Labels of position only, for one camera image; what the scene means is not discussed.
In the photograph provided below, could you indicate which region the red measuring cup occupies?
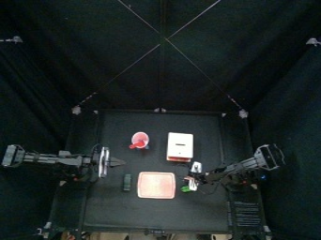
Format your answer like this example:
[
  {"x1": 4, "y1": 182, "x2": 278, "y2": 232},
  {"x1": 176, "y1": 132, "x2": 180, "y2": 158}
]
[{"x1": 128, "y1": 131, "x2": 151, "y2": 150}]

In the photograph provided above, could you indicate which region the dark green sushi roll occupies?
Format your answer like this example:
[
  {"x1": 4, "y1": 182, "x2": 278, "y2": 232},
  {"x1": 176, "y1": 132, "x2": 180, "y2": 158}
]
[{"x1": 121, "y1": 173, "x2": 132, "y2": 192}]

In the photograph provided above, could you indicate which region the pink square tray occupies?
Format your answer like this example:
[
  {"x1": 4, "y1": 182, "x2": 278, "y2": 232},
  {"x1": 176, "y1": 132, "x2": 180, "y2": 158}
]
[{"x1": 135, "y1": 171, "x2": 176, "y2": 200}]

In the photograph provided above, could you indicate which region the black printed label sheet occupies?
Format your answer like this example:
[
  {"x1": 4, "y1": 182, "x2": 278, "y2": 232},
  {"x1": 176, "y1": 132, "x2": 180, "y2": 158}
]
[{"x1": 231, "y1": 200, "x2": 263, "y2": 233}]

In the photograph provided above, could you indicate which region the white box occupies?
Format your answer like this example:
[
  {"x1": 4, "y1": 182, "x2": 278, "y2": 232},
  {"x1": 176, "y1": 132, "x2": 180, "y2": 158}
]
[{"x1": 166, "y1": 131, "x2": 195, "y2": 159}]

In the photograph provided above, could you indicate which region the thin crossing cord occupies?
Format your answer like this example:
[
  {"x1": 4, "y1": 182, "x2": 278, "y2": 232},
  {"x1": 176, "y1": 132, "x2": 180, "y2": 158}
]
[
  {"x1": 76, "y1": 0, "x2": 222, "y2": 107},
  {"x1": 116, "y1": 0, "x2": 244, "y2": 111}
]

